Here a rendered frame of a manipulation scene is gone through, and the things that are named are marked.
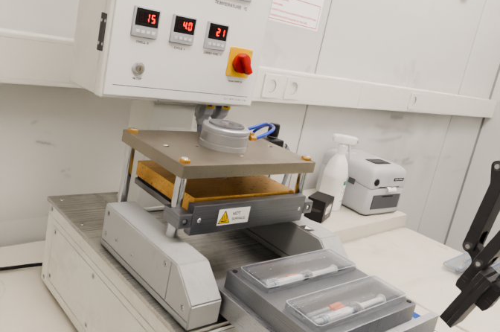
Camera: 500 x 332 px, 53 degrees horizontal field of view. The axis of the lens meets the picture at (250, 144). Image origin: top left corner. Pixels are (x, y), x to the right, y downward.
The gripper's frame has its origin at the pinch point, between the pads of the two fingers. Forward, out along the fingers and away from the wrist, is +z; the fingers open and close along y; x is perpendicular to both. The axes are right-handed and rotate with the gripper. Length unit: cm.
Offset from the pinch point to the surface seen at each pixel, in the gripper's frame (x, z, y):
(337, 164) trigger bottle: 78, 38, -65
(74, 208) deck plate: -13, 36, -55
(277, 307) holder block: -9.4, 13.8, -12.9
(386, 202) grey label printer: 97, 45, -53
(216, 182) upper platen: -1.5, 15.9, -37.4
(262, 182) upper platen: 7.4, 15.5, -36.1
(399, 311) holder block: 5.9, 11.5, -5.9
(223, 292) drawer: -10.4, 19.0, -19.9
